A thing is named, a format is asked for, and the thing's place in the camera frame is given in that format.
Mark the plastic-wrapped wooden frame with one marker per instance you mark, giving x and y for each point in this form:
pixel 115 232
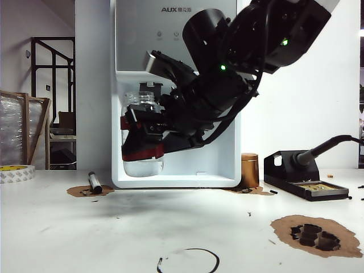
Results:
pixel 11 128
pixel 47 136

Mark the black marker pen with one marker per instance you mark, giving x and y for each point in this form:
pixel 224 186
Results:
pixel 95 183

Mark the black rubber chunk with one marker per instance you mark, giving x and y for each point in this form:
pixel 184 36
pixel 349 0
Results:
pixel 296 231
pixel 310 234
pixel 328 241

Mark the gold metal canister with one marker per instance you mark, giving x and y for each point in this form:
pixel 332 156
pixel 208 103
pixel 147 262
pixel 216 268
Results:
pixel 250 170

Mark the black metal shelf frame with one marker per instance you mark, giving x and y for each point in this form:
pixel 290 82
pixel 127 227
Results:
pixel 34 71

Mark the black soldering iron stand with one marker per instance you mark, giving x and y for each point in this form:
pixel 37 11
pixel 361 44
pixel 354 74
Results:
pixel 284 170

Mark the plain black dispenser lever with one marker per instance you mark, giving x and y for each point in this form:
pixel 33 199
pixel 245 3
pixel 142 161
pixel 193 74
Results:
pixel 157 88

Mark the yellow cleaning sponge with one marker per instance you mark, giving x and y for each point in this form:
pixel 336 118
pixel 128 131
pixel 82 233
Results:
pixel 324 188

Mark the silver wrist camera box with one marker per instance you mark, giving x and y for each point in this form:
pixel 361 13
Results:
pixel 152 64

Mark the black wall switch panel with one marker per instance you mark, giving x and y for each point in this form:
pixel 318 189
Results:
pixel 48 87

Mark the round wall-mounted device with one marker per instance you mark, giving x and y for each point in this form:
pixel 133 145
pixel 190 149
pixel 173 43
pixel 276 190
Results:
pixel 27 53

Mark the glass bottle with red bands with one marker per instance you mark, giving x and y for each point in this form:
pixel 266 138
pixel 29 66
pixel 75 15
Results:
pixel 142 169

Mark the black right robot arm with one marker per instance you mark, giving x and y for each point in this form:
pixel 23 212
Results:
pixel 256 34

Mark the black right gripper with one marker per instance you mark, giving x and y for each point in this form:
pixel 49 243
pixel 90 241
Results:
pixel 185 111

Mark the white AUX water dispenser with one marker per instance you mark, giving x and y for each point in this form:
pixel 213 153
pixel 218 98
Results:
pixel 176 165

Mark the brown cardboard box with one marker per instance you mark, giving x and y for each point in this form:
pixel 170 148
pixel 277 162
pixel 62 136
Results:
pixel 66 119

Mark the white tape roll yellow core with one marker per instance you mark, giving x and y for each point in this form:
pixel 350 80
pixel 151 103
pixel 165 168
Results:
pixel 17 175

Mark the black soldering iron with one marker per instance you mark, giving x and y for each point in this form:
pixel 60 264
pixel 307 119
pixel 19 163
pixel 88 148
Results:
pixel 307 157

